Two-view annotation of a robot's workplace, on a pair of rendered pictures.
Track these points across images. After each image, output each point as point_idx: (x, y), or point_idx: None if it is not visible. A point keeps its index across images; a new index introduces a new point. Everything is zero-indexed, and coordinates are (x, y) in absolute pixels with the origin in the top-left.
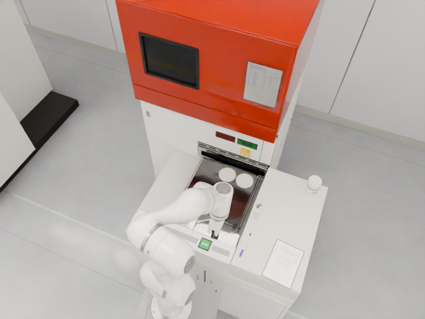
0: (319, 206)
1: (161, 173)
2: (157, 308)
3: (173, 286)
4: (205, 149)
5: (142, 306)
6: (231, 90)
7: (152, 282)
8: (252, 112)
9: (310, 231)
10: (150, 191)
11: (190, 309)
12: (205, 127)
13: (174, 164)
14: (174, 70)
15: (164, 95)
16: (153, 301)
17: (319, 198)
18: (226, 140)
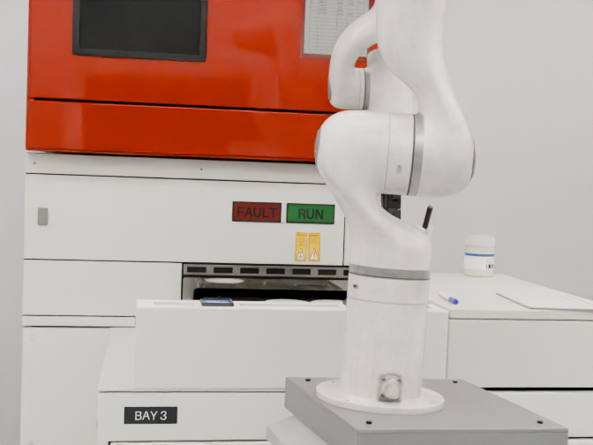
0: (517, 280)
1: (112, 343)
2: (351, 396)
3: (444, 66)
4: (206, 279)
5: (292, 439)
6: (276, 41)
7: (376, 123)
8: (324, 85)
9: (544, 289)
10: (110, 356)
11: (432, 392)
12: (205, 201)
13: (133, 335)
14: (148, 27)
15: (114, 107)
16: (327, 393)
17: (504, 277)
18: (259, 225)
